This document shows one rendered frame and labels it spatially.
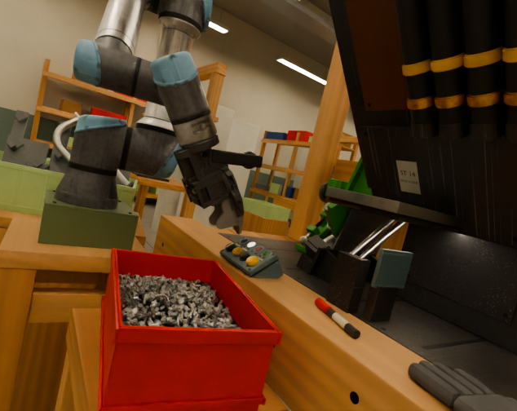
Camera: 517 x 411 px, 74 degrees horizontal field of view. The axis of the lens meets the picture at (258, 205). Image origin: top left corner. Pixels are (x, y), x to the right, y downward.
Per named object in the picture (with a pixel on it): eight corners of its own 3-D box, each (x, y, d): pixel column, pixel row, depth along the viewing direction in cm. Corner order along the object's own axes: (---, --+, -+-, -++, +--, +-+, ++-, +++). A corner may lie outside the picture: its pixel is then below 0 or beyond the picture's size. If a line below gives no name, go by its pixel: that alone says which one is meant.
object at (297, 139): (310, 253, 626) (342, 129, 608) (240, 220, 827) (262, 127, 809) (330, 254, 657) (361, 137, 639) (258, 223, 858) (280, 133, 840)
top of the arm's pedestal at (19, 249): (-7, 267, 71) (-3, 249, 70) (11, 229, 98) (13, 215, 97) (150, 276, 87) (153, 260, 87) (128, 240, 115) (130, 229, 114)
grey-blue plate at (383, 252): (367, 322, 65) (386, 250, 63) (359, 317, 66) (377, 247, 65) (397, 320, 70) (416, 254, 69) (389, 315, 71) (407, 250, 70)
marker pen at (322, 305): (360, 339, 56) (362, 330, 55) (351, 339, 55) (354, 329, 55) (320, 305, 68) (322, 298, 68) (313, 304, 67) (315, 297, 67)
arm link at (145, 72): (141, 59, 72) (142, 54, 62) (193, 77, 76) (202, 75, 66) (133, 98, 74) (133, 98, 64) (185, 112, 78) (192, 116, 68)
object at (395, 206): (395, 220, 53) (399, 201, 53) (323, 201, 66) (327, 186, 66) (502, 243, 75) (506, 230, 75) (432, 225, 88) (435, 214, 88)
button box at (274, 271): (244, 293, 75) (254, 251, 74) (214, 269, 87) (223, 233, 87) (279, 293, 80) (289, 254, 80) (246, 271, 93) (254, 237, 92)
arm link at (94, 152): (71, 159, 94) (81, 110, 93) (123, 170, 99) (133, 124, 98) (64, 161, 83) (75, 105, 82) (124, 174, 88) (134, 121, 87)
